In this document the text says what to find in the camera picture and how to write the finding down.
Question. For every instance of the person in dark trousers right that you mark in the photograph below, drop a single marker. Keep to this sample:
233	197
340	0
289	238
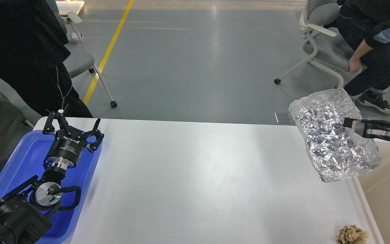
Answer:
365	26

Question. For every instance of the person in black left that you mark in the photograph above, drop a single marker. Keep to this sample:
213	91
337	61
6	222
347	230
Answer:
32	52

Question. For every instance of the grey chair left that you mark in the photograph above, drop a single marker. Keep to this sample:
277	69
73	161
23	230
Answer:
80	59

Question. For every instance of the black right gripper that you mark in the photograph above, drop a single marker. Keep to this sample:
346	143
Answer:
372	129

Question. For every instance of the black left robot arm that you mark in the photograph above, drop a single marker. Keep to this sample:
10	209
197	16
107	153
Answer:
44	183

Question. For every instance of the aluminium foil sheet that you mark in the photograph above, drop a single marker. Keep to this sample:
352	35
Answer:
336	152

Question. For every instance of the metal floor plate left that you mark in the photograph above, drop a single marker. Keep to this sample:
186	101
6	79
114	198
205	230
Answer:
283	118

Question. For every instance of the blue plastic tray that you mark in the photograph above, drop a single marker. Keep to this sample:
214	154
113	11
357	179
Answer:
26	161

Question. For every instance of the crumpled brown paper ball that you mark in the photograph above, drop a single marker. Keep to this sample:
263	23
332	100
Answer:
352	235

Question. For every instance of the grey chair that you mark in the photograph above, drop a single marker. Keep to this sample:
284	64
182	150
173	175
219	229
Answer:
80	59
326	48

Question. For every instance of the grey chair right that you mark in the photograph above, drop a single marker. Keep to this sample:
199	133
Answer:
326	48

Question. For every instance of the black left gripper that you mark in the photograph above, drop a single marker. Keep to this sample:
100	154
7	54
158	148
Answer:
67	146

